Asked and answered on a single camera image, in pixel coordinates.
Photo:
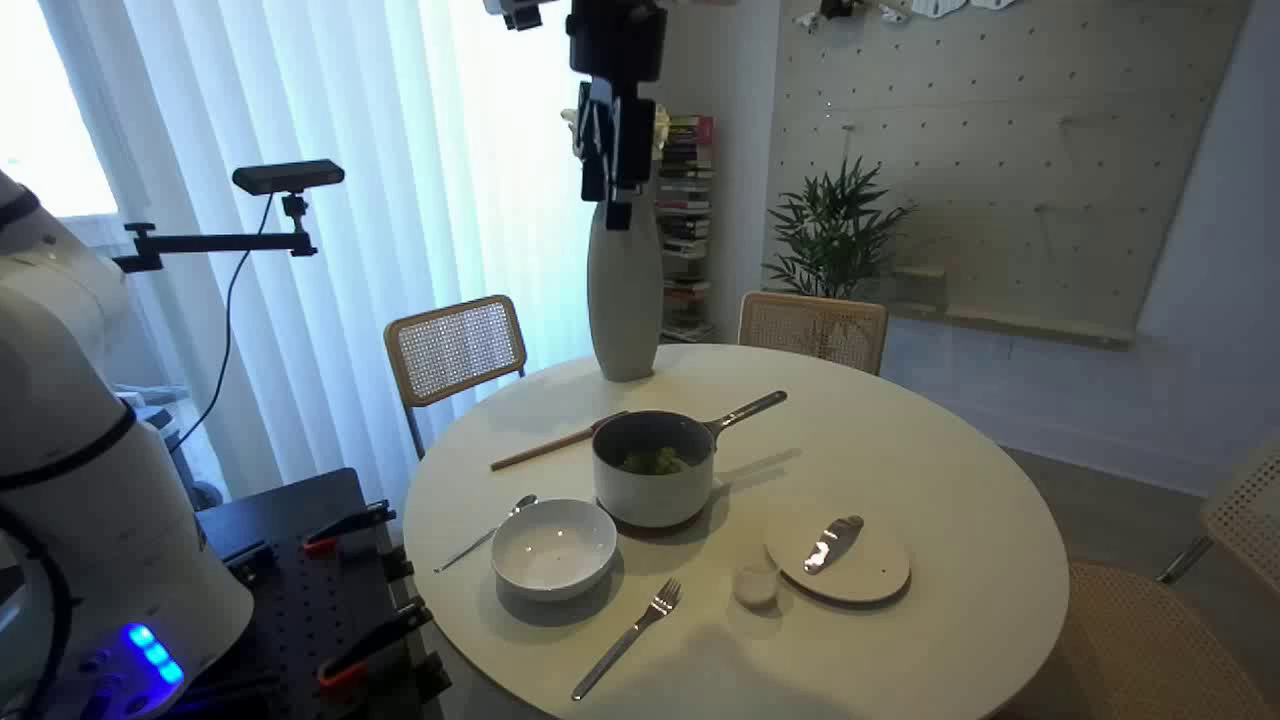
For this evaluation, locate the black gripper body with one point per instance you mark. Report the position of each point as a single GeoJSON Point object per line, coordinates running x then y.
{"type": "Point", "coordinates": [616, 133]}

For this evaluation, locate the colourless plastic cup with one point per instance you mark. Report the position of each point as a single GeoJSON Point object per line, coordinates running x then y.
{"type": "Point", "coordinates": [757, 587]}

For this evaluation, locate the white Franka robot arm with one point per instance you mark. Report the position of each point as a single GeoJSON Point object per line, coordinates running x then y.
{"type": "Point", "coordinates": [93, 507]}

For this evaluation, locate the grey ribbed vase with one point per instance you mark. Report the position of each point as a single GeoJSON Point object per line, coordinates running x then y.
{"type": "Point", "coordinates": [627, 302]}

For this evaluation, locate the green potted plant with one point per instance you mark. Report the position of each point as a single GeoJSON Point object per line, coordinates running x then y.
{"type": "Point", "coordinates": [834, 235]}

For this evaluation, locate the wicker back chair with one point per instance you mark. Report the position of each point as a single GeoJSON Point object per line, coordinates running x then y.
{"type": "Point", "coordinates": [815, 326]}
{"type": "Point", "coordinates": [1144, 654]}
{"type": "Point", "coordinates": [455, 345]}

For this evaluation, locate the white curtain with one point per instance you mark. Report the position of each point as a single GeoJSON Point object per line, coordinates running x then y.
{"type": "Point", "coordinates": [403, 145]}

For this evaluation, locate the white bowl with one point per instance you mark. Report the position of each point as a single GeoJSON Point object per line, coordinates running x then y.
{"type": "Point", "coordinates": [552, 550]}

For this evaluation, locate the silver spoon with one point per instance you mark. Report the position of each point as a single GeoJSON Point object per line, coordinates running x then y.
{"type": "Point", "coordinates": [483, 541]}

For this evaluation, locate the beige pegboard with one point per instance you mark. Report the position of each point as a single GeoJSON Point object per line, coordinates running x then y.
{"type": "Point", "coordinates": [1013, 161]}

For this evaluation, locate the beige plate with spoon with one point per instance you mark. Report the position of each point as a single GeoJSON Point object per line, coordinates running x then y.
{"type": "Point", "coordinates": [853, 565]}

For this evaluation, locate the silver fork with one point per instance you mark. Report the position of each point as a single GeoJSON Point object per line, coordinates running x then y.
{"type": "Point", "coordinates": [627, 642]}

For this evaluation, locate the black robot cart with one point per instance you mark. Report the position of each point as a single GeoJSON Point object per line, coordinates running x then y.
{"type": "Point", "coordinates": [301, 587]}

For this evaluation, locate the black stereo camera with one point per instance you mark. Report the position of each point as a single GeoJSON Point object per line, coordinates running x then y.
{"type": "Point", "coordinates": [286, 176]}

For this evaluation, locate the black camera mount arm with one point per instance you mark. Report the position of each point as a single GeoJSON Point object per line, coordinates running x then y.
{"type": "Point", "coordinates": [213, 240]}

